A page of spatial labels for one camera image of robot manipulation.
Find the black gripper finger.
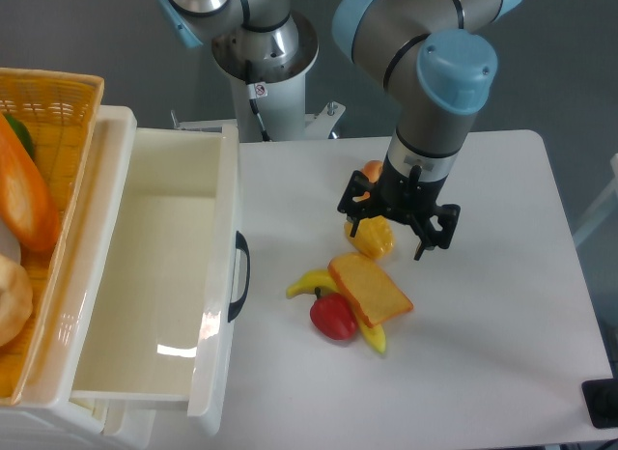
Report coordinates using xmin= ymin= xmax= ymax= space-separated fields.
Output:
xmin=337 ymin=170 xmax=381 ymax=238
xmin=414 ymin=204 xmax=461 ymax=261

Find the black drawer handle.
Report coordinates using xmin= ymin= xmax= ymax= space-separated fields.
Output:
xmin=228 ymin=231 xmax=252 ymax=323

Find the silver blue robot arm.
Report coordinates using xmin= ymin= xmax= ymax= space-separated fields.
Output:
xmin=156 ymin=0 xmax=522 ymax=252

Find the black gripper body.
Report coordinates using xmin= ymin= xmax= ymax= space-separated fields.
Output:
xmin=378 ymin=157 xmax=452 ymax=226

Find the yellow toy corn piece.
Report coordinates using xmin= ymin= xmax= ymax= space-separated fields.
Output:
xmin=344 ymin=216 xmax=395 ymax=260

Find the black device at table edge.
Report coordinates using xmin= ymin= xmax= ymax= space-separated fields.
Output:
xmin=581 ymin=379 xmax=617 ymax=429

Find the black cable on pedestal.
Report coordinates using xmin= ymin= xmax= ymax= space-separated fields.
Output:
xmin=243 ymin=58 xmax=272 ymax=143

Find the red toy bell pepper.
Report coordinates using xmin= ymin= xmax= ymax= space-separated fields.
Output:
xmin=309 ymin=288 xmax=358 ymax=341

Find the yellow wicker basket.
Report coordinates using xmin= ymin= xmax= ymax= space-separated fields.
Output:
xmin=1 ymin=68 xmax=104 ymax=406

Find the white drawer cabinet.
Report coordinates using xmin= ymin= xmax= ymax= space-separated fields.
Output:
xmin=0 ymin=105 xmax=228 ymax=450

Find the green toy vegetable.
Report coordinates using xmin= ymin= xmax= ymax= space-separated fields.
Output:
xmin=4 ymin=113 xmax=35 ymax=160

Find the yellow toy banana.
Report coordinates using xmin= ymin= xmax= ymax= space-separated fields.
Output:
xmin=286 ymin=269 xmax=387 ymax=354

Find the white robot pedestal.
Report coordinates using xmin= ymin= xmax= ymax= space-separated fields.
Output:
xmin=211 ymin=12 xmax=346 ymax=142

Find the white open drawer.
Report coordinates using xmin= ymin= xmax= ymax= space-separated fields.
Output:
xmin=71 ymin=126 xmax=240 ymax=434

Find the toy bread slice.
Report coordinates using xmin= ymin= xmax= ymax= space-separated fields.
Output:
xmin=327 ymin=253 xmax=414 ymax=327

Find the orange toy fruit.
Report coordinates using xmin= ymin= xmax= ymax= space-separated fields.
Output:
xmin=361 ymin=160 xmax=383 ymax=183

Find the beige toy bread roll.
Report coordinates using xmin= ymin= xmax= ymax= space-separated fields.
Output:
xmin=1 ymin=255 xmax=33 ymax=346

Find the orange toy baguette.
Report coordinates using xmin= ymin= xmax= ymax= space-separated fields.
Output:
xmin=1 ymin=115 xmax=61 ymax=252

